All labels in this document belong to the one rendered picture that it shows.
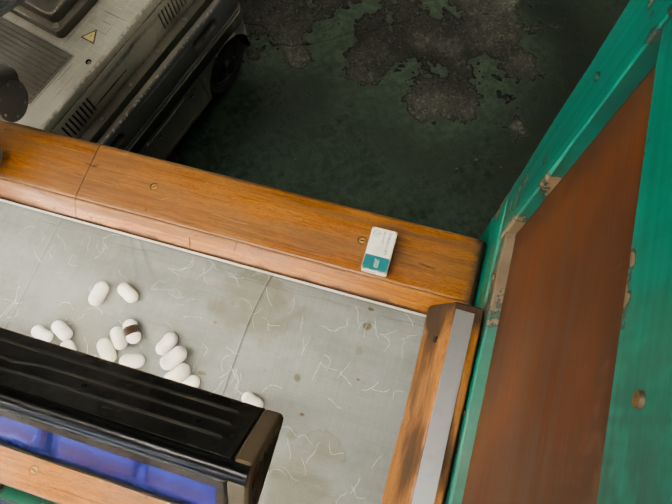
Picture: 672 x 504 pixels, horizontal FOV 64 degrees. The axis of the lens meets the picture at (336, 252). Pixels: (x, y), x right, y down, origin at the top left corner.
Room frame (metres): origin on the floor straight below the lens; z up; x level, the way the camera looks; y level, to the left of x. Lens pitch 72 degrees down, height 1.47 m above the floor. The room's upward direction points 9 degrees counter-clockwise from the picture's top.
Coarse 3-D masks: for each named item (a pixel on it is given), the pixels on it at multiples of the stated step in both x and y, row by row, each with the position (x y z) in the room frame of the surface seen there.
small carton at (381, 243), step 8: (376, 232) 0.24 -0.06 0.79; (384, 232) 0.24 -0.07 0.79; (392, 232) 0.24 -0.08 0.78; (376, 240) 0.23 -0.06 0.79; (384, 240) 0.23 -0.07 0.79; (392, 240) 0.22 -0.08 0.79; (368, 248) 0.22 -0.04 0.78; (376, 248) 0.22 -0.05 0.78; (384, 248) 0.22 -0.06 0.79; (392, 248) 0.21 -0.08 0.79; (368, 256) 0.21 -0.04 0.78; (376, 256) 0.21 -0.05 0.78; (384, 256) 0.20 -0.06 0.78; (368, 264) 0.20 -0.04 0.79; (376, 264) 0.20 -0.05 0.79; (384, 264) 0.19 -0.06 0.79; (368, 272) 0.19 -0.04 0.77; (376, 272) 0.19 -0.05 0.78; (384, 272) 0.18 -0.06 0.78
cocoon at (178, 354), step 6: (174, 348) 0.13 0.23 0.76; (180, 348) 0.13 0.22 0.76; (168, 354) 0.12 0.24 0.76; (174, 354) 0.12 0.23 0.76; (180, 354) 0.12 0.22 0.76; (186, 354) 0.12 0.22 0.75; (162, 360) 0.12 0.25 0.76; (168, 360) 0.11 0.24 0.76; (174, 360) 0.11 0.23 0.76; (180, 360) 0.11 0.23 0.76; (162, 366) 0.11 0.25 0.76; (168, 366) 0.11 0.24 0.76; (174, 366) 0.11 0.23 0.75
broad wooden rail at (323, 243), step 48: (0, 144) 0.48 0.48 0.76; (48, 144) 0.46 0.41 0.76; (96, 144) 0.45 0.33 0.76; (0, 192) 0.41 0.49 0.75; (48, 192) 0.38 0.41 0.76; (96, 192) 0.37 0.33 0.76; (144, 192) 0.36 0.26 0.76; (192, 192) 0.35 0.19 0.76; (240, 192) 0.34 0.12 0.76; (288, 192) 0.33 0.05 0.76; (192, 240) 0.28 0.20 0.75; (240, 240) 0.26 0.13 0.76; (288, 240) 0.25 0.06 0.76; (336, 240) 0.24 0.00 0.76; (432, 240) 0.22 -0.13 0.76; (480, 240) 0.21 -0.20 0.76; (336, 288) 0.18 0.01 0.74; (384, 288) 0.17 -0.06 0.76; (432, 288) 0.16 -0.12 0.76
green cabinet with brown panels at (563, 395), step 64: (640, 0) 0.23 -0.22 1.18; (640, 64) 0.18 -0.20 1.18; (576, 128) 0.19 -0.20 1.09; (640, 128) 0.14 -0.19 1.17; (512, 192) 0.24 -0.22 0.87; (576, 192) 0.15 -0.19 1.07; (640, 192) 0.09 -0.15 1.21; (512, 256) 0.15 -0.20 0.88; (576, 256) 0.09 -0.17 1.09; (640, 256) 0.05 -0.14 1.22; (512, 320) 0.07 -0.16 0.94; (576, 320) 0.04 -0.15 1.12; (640, 320) 0.02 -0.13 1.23; (512, 384) 0.01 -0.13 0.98; (576, 384) 0.00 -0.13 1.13; (640, 384) 0.00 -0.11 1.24; (512, 448) -0.03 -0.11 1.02; (576, 448) -0.03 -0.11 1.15; (640, 448) -0.02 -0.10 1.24
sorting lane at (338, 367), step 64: (0, 256) 0.31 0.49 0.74; (64, 256) 0.29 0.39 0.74; (128, 256) 0.28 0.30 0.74; (192, 256) 0.26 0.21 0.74; (0, 320) 0.21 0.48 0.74; (64, 320) 0.19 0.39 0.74; (192, 320) 0.17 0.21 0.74; (256, 320) 0.15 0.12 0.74; (320, 320) 0.14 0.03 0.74; (384, 320) 0.13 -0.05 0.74; (256, 384) 0.07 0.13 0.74; (320, 384) 0.06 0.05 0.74; (384, 384) 0.04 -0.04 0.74; (320, 448) -0.02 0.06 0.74; (384, 448) -0.03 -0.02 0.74
